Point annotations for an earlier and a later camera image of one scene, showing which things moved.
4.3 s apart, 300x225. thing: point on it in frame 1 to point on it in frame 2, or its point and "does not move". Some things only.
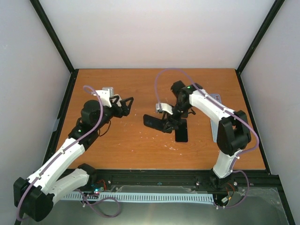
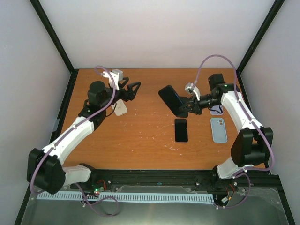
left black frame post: x=54 y=36 does not move
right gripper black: x=166 y=123 to x=196 y=109
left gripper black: x=125 y=111 to x=131 y=95
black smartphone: x=181 y=133 does not move
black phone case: x=156 y=123 to x=171 y=98
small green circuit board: x=101 y=189 does not move
